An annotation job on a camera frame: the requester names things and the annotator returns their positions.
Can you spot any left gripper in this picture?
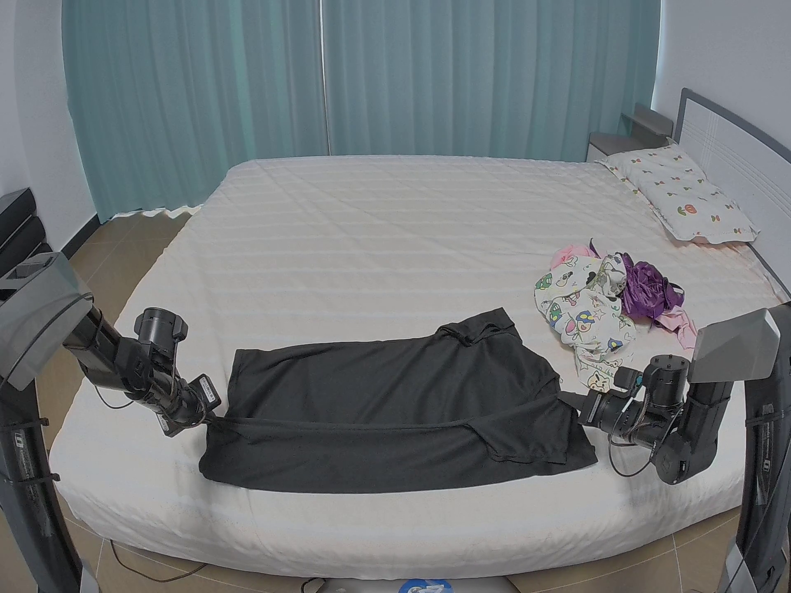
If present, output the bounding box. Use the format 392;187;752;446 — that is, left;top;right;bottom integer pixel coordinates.
154;383;215;440

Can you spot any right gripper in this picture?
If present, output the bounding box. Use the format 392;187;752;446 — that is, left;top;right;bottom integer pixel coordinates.
557;389;647;450

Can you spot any black T-shirt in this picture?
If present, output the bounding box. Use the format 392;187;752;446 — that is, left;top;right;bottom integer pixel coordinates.
198;307;599;494

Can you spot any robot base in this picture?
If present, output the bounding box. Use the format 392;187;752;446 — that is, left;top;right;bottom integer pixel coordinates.
307;574;515;593

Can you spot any bed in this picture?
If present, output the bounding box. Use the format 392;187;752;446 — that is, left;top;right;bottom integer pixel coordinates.
48;87;791;580

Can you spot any white printed garment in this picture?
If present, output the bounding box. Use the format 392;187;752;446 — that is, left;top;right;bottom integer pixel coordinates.
534;252;639;392

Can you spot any pink garment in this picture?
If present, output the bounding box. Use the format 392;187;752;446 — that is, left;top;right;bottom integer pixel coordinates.
549;243;700;350

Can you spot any purple garment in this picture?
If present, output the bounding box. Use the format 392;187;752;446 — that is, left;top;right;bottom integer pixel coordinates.
588;238;687;321

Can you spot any white printed pillow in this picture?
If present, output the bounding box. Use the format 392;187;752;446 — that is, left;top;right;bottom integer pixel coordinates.
595;147;760;246

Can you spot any grey white bedside table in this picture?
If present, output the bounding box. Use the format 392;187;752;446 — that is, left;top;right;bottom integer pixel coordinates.
586;102;674;163

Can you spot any blue-green curtain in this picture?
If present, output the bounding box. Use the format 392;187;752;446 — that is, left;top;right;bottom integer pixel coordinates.
320;0;660;163
62;0;330;221

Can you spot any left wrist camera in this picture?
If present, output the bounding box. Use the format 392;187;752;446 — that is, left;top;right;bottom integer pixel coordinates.
187;374;223;419

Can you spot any black cable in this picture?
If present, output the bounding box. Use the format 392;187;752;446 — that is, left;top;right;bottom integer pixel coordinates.
607;439;661;478
106;538;208;583

